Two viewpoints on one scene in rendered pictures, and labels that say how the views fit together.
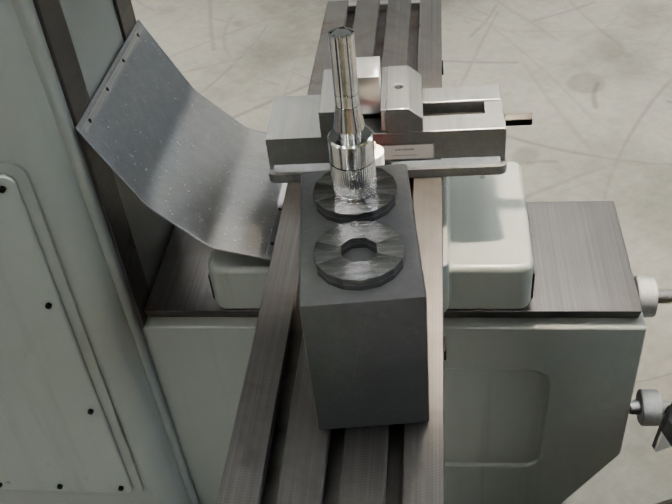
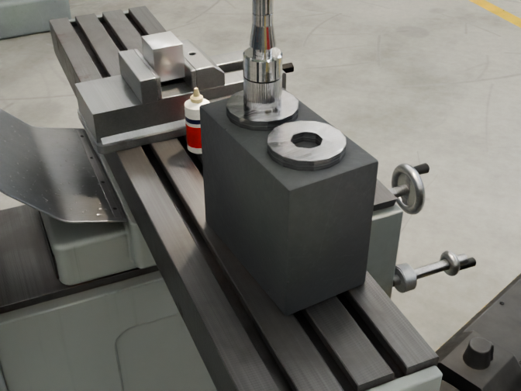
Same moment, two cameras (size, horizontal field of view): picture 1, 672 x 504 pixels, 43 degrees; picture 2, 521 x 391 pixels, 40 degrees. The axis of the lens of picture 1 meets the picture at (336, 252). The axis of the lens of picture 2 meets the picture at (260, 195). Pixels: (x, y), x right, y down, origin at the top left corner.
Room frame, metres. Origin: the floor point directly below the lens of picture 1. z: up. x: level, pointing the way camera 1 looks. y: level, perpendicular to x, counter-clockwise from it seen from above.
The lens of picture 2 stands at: (0.08, 0.40, 1.55)
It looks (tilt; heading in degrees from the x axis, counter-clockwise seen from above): 35 degrees down; 327
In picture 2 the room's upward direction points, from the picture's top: straight up
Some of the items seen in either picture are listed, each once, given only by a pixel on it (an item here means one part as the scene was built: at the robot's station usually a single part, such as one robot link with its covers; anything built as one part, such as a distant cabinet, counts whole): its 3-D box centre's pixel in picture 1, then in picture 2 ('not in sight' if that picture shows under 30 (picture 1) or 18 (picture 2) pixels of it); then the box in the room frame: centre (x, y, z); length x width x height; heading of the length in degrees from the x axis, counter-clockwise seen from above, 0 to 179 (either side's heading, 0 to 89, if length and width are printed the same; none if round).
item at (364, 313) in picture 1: (363, 289); (282, 190); (0.69, -0.03, 1.03); 0.22 x 0.12 x 0.20; 177
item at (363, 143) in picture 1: (350, 138); (262, 56); (0.74, -0.03, 1.20); 0.05 x 0.05 x 0.01
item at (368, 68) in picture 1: (362, 85); (163, 57); (1.10, -0.07, 1.05); 0.06 x 0.05 x 0.06; 173
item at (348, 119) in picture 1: (345, 85); (262, 6); (0.74, -0.03, 1.26); 0.03 x 0.03 x 0.11
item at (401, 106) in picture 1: (401, 98); (194, 64); (1.10, -0.12, 1.02); 0.12 x 0.06 x 0.04; 173
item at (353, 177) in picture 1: (352, 166); (262, 82); (0.74, -0.03, 1.16); 0.05 x 0.05 x 0.06
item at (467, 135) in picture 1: (385, 119); (182, 84); (1.10, -0.09, 0.99); 0.35 x 0.15 x 0.11; 83
